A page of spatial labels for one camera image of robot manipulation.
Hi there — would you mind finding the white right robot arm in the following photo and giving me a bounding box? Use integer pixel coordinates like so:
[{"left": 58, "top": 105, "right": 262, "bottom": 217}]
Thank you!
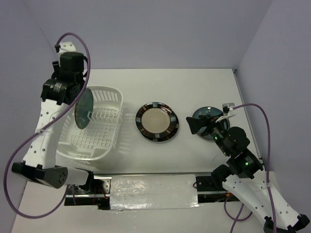
[{"left": 186, "top": 115, "right": 310, "bottom": 233}]

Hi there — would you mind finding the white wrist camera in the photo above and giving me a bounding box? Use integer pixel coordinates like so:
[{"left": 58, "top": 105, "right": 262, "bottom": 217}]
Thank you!
[
  {"left": 54, "top": 41, "right": 76, "bottom": 54},
  {"left": 215, "top": 102, "right": 236, "bottom": 123}
]

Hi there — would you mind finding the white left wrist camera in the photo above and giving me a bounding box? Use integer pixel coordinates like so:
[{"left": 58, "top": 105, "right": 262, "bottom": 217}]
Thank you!
[{"left": 54, "top": 41, "right": 76, "bottom": 54}]

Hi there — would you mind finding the black rimmed cream plate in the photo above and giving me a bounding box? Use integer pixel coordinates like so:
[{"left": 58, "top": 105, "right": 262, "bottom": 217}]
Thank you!
[{"left": 135, "top": 110, "right": 179, "bottom": 142}]

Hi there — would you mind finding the white plastic dish rack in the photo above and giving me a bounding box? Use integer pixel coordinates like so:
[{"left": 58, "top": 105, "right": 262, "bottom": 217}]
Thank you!
[{"left": 57, "top": 86, "right": 123, "bottom": 165}]

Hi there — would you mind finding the metal base rail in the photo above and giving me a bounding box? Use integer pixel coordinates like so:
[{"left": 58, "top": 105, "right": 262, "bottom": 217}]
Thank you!
[{"left": 65, "top": 174, "right": 231, "bottom": 211}]

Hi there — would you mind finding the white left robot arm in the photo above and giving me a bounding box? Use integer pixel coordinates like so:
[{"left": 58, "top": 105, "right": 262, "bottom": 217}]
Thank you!
[{"left": 11, "top": 52, "right": 87, "bottom": 188}]

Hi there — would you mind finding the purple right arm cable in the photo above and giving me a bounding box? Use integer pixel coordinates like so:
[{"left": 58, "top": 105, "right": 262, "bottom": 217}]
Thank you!
[{"left": 223, "top": 103, "right": 277, "bottom": 233}]

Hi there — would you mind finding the silver foil covered panel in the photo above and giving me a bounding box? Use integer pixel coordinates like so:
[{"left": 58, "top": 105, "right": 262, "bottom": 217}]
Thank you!
[{"left": 110, "top": 174, "right": 199, "bottom": 211}]

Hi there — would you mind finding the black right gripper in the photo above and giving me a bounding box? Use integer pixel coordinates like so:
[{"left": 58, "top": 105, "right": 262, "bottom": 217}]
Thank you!
[{"left": 185, "top": 112, "right": 230, "bottom": 155}]

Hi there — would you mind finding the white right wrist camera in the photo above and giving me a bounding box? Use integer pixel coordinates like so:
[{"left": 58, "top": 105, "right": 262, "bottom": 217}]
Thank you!
[{"left": 215, "top": 102, "right": 236, "bottom": 123}]

